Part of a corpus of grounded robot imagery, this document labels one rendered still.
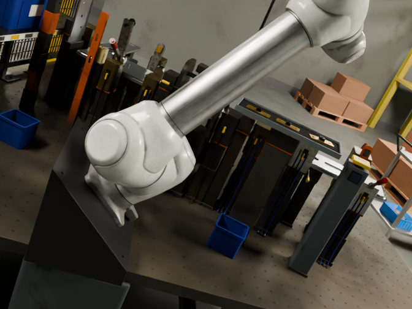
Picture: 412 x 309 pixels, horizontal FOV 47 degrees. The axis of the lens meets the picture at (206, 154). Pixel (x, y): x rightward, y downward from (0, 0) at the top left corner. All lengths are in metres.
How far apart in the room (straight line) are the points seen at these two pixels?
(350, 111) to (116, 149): 6.88
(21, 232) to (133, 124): 0.51
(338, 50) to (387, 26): 7.29
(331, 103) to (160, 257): 6.25
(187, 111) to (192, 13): 5.26
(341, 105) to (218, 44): 2.31
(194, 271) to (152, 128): 0.57
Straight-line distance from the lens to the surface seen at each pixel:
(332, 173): 1.88
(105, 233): 1.26
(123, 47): 1.86
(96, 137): 1.07
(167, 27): 6.34
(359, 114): 7.88
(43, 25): 1.98
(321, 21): 1.11
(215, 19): 6.35
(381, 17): 8.48
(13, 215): 1.45
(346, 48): 1.27
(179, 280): 1.42
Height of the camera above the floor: 1.55
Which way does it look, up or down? 22 degrees down
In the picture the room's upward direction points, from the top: 24 degrees clockwise
